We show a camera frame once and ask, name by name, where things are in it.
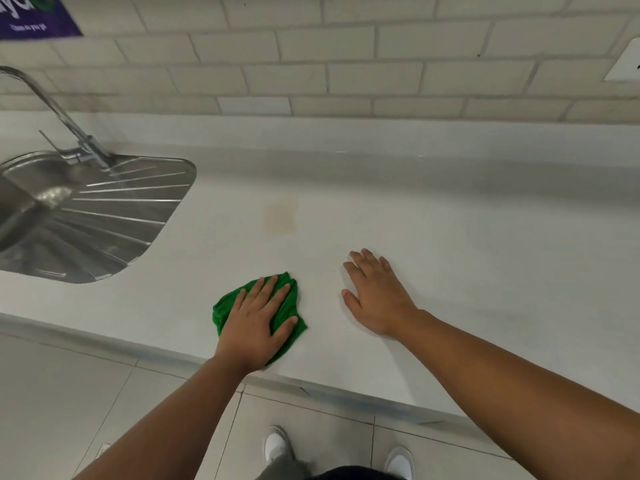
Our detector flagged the person's left hand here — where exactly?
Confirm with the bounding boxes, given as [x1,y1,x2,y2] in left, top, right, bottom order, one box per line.
[214,276,299,374]

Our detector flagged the person's right hand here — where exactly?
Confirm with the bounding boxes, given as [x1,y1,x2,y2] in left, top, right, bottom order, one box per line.
[341,249,422,339]

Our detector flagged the green cleaning cloth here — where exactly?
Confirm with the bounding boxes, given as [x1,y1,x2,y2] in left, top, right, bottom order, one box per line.
[212,272,308,367]

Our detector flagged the person's left forearm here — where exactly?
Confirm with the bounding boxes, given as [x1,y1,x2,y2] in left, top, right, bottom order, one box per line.
[72,356,249,480]

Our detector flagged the person's right forearm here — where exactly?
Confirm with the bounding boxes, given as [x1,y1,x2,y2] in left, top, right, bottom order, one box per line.
[397,310,640,480]

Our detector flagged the person's white left shoe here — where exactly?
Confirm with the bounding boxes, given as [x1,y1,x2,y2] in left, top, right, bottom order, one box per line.
[263,426,294,465]

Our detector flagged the person's white shoe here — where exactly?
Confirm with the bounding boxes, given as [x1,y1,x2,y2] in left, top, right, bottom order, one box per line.
[263,426,294,465]
[383,446,415,480]

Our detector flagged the person's grey trousers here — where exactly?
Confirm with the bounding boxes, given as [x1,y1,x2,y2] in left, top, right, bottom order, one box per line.
[254,454,313,480]

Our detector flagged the person's dark shirt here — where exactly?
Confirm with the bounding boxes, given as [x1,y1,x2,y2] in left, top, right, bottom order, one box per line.
[307,465,407,480]

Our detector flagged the stainless steel sink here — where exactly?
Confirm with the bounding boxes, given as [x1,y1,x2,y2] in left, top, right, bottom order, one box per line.
[0,151,197,285]

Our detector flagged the person's white right shoe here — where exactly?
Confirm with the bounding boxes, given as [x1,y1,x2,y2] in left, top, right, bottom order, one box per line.
[383,446,415,480]

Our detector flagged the chrome faucet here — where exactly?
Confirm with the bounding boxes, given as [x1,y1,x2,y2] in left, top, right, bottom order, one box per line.
[0,66,115,169]

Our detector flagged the white wall outlet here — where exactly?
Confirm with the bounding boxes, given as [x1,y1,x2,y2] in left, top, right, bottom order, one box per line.
[604,42,640,83]

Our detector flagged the purple wall poster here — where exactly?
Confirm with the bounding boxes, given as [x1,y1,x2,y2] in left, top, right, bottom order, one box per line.
[0,0,84,42]

